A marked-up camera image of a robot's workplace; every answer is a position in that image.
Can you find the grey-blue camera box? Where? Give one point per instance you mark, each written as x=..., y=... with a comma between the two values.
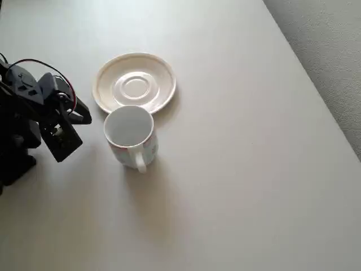
x=47, y=84

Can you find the white ceramic mug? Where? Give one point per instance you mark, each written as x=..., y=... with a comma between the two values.
x=128, y=127

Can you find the cream white saucer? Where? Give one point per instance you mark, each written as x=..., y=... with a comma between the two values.
x=135, y=87

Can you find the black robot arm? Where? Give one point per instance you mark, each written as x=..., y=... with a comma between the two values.
x=19, y=118

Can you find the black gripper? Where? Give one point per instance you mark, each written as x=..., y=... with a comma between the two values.
x=79, y=114

